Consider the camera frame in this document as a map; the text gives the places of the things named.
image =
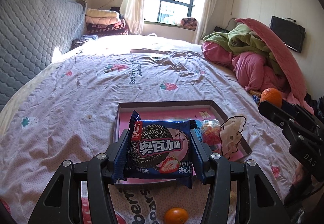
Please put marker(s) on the blue oreo cookie packet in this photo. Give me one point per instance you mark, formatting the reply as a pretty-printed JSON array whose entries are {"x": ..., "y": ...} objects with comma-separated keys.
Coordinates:
[{"x": 159, "y": 148}]

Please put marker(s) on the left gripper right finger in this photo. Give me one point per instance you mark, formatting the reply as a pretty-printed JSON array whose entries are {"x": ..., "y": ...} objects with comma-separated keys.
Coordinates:
[{"x": 256, "y": 199}]

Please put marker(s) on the grey quilted headboard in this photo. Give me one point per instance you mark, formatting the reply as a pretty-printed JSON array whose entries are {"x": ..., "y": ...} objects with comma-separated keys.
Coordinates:
[{"x": 31, "y": 32}]

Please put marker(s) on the stack of folded blankets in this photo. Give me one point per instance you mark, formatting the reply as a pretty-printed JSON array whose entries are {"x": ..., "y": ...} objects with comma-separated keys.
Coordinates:
[{"x": 105, "y": 23}]

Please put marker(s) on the black wall television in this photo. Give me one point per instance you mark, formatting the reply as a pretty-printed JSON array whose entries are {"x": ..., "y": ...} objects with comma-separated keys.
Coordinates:
[{"x": 291, "y": 34}]

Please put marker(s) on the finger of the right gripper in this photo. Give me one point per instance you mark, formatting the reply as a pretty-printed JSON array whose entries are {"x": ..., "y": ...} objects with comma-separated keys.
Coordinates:
[
  {"x": 302, "y": 116},
  {"x": 292, "y": 131}
]

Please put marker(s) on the dark cardboard box tray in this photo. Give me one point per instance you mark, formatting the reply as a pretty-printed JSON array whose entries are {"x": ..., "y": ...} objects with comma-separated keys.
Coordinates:
[{"x": 177, "y": 109}]

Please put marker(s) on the dark pillow by headboard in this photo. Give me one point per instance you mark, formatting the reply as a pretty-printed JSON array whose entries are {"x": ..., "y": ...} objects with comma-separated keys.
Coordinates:
[{"x": 80, "y": 41}]

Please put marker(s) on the green blanket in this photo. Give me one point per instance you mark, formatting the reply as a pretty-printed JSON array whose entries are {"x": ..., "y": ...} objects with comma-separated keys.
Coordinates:
[{"x": 243, "y": 39}]

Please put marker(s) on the pink patterned bed sheet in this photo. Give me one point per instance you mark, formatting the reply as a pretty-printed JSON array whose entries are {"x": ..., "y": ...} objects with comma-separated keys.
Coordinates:
[{"x": 71, "y": 112}]

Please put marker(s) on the folded cloth on windowsill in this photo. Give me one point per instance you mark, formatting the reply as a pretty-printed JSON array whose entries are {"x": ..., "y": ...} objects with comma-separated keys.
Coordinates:
[{"x": 189, "y": 23}]

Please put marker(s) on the cream curtain right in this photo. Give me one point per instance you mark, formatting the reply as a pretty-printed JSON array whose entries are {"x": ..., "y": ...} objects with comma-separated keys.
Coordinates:
[{"x": 204, "y": 16}]

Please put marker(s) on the person right hand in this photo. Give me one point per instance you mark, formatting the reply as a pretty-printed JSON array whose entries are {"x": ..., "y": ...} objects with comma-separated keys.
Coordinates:
[{"x": 299, "y": 174}]

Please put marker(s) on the pink quilt pile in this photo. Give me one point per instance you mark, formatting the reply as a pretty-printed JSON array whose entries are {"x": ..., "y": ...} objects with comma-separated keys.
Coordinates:
[{"x": 251, "y": 72}]

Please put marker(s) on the pink cushion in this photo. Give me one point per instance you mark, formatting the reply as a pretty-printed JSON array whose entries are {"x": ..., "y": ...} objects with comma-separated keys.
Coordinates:
[{"x": 282, "y": 55}]

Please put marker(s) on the pink blue book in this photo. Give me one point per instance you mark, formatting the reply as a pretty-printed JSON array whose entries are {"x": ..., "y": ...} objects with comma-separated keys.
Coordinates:
[{"x": 162, "y": 114}]

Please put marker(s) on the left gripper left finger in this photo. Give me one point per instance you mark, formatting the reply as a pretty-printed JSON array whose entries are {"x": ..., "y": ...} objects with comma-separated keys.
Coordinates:
[{"x": 61, "y": 202}]

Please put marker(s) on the orange mandarin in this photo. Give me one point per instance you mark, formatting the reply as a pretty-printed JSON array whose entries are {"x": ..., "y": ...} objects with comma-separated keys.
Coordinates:
[
  {"x": 176, "y": 216},
  {"x": 272, "y": 96}
]

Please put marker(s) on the clear candy bag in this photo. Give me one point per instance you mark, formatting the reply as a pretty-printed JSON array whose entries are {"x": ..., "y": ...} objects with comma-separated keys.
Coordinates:
[{"x": 210, "y": 132}]

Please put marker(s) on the snack packets beside quilt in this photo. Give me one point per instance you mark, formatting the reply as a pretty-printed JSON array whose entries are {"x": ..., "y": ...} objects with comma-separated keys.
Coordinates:
[{"x": 256, "y": 96}]

